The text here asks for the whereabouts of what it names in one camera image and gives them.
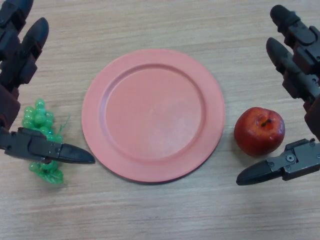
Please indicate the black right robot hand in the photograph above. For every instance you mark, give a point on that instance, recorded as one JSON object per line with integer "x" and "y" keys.
{"x": 303, "y": 75}

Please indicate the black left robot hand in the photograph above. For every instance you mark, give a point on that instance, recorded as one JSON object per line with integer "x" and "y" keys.
{"x": 15, "y": 75}

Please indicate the green grapes bunch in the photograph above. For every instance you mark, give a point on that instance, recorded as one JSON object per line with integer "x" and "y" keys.
{"x": 41, "y": 125}

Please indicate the pink round plate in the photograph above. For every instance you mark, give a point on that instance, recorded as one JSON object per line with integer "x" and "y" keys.
{"x": 153, "y": 116}

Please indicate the red apple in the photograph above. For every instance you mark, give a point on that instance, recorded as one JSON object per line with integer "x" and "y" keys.
{"x": 258, "y": 131}

